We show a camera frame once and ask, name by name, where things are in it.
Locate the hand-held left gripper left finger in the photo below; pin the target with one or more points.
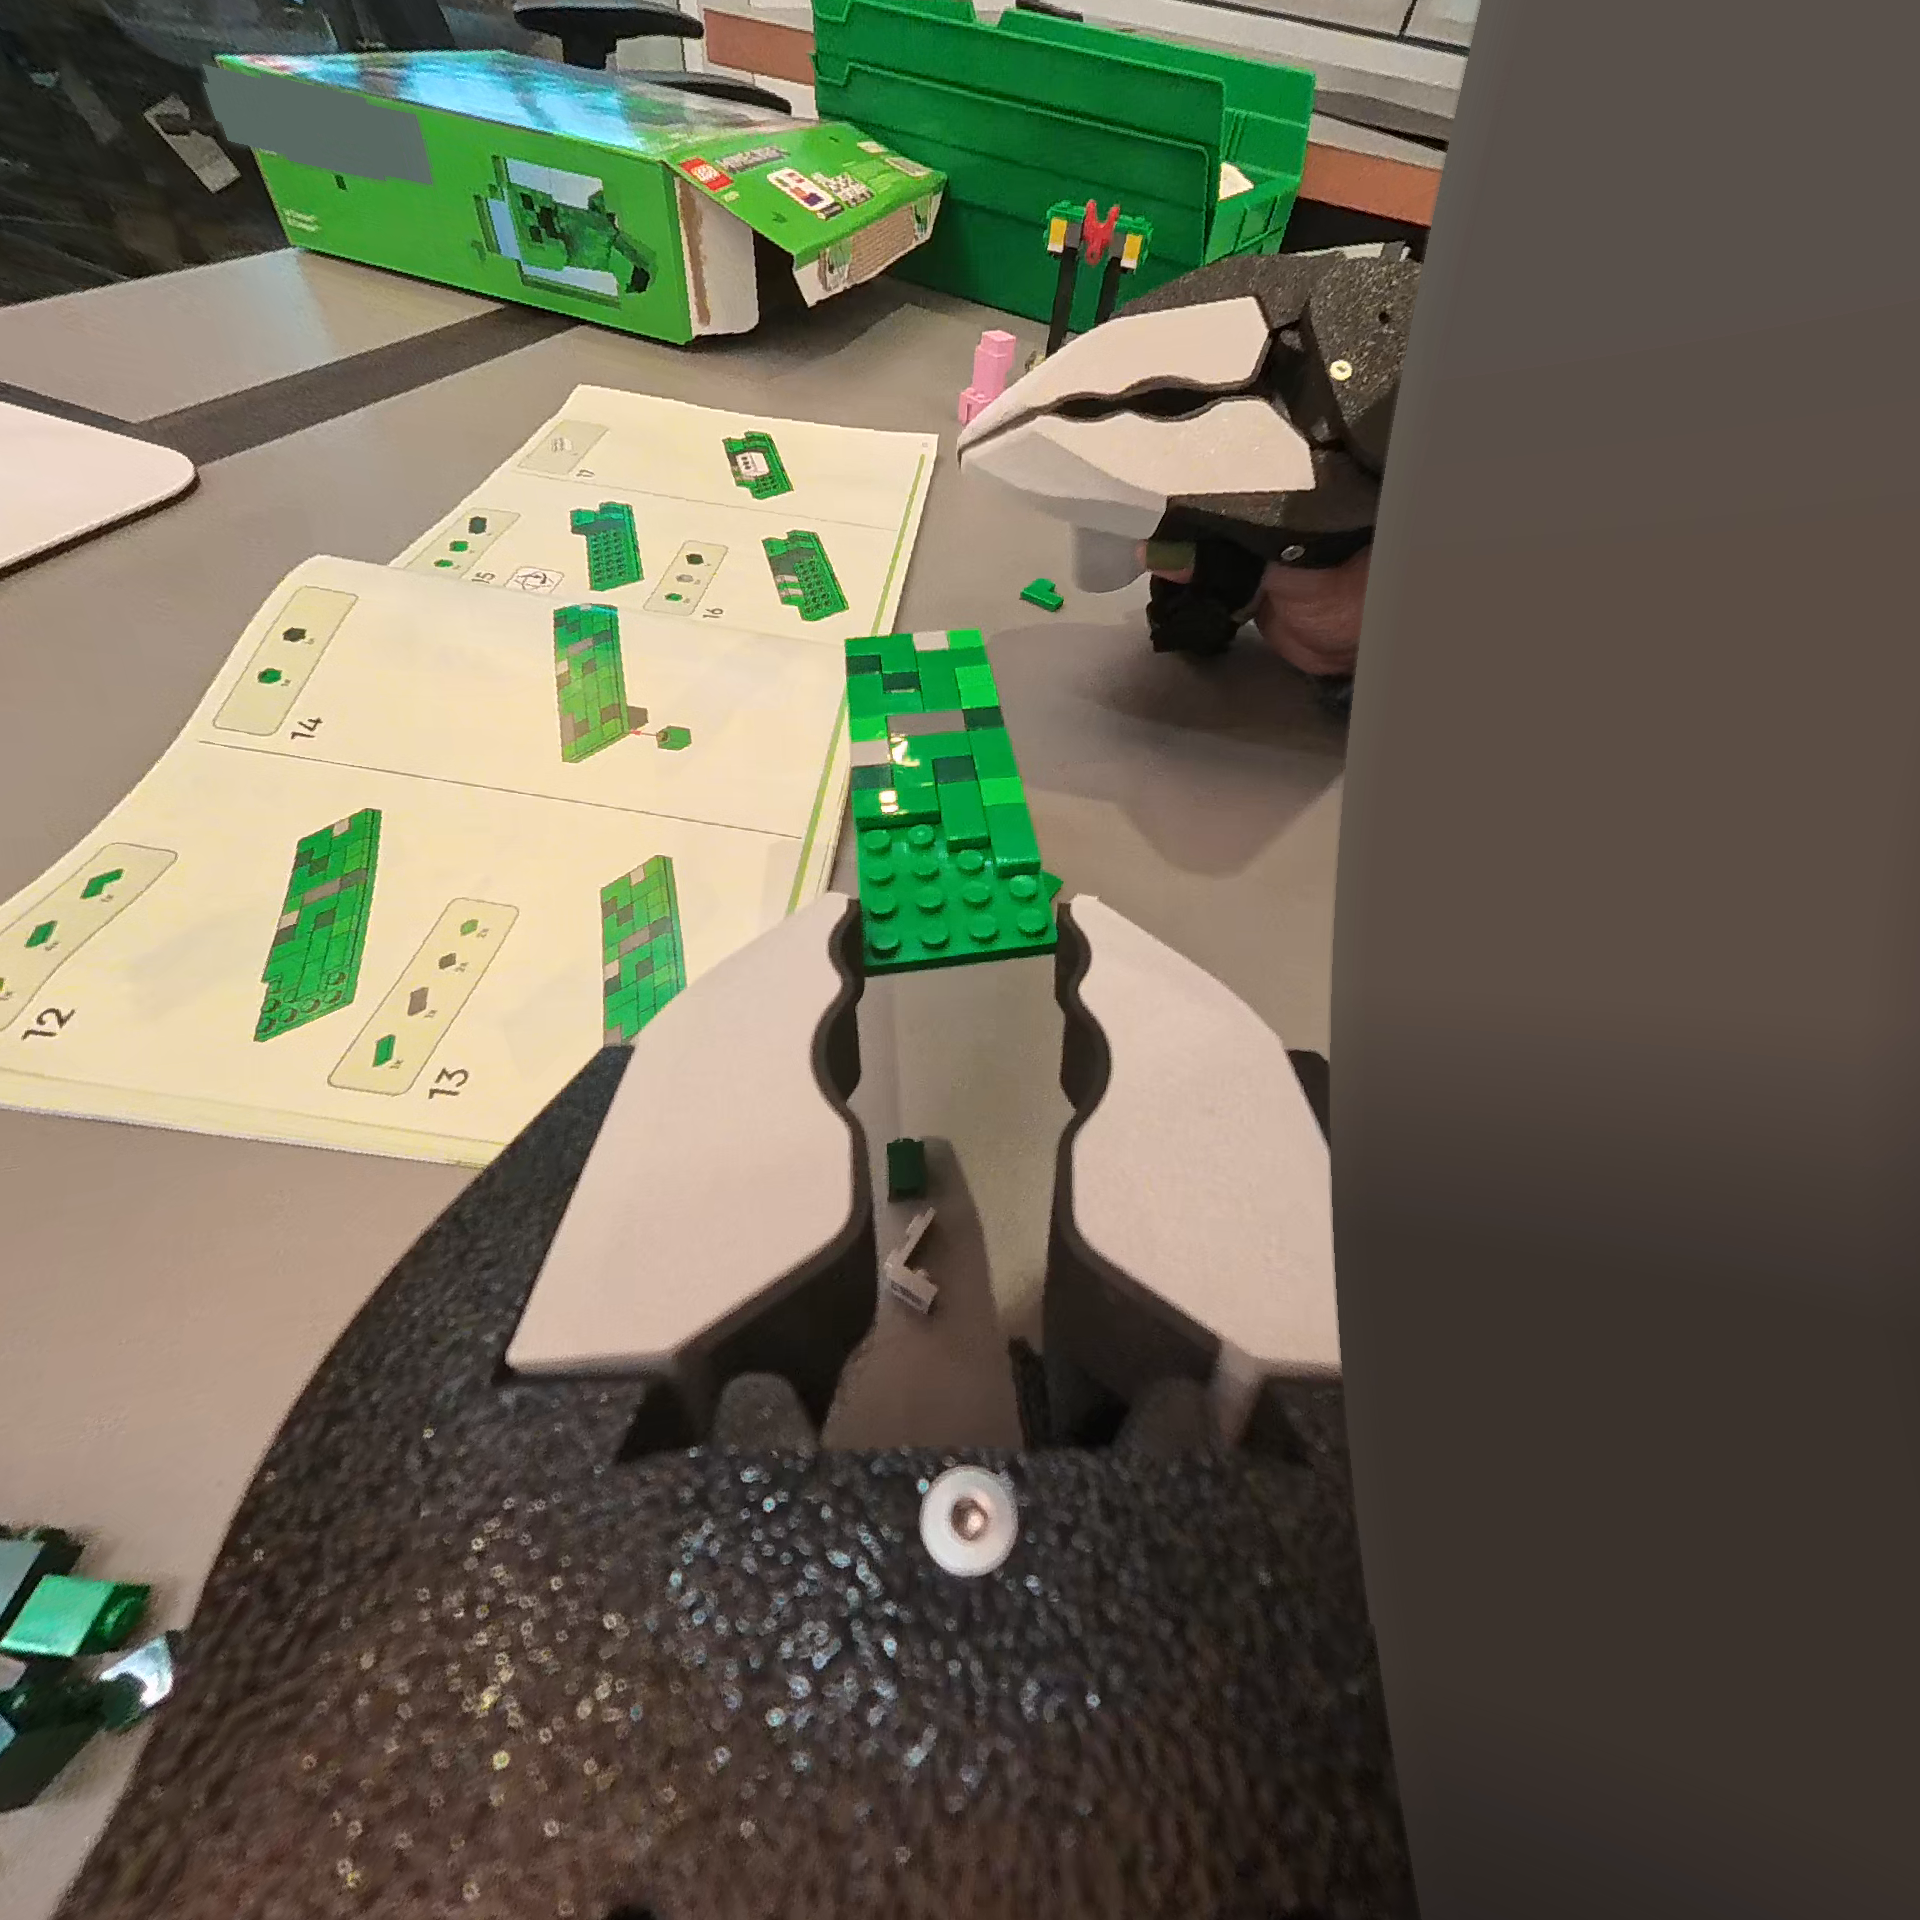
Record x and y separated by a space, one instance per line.
704 1185

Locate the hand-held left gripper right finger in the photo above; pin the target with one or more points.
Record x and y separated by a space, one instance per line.
1201 1185

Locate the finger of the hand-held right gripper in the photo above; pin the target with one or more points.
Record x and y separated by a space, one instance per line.
1172 464
1156 353

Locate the green corner-shaped tile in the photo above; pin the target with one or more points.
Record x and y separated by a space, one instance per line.
1044 595

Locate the green studded plate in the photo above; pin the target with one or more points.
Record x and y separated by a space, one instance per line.
944 901

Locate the person's right hand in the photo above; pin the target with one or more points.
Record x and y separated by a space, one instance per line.
1313 621

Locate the pink pig figure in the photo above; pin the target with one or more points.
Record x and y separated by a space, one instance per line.
989 375

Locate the dark green brick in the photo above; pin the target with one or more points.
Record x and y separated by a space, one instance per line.
905 1171

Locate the green plastic bin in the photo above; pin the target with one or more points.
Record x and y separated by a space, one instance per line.
1049 136

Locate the building instruction booklet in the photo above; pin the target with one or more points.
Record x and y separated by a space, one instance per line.
450 901

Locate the black office chair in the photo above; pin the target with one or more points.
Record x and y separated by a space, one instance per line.
616 23

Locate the green cardboard toy box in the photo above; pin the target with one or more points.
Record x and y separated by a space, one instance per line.
450 194

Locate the white stand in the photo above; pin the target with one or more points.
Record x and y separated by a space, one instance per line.
76 480

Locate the black frame brick model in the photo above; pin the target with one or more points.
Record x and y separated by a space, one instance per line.
1089 284

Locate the white bracket piece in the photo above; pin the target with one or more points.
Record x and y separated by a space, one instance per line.
909 1266

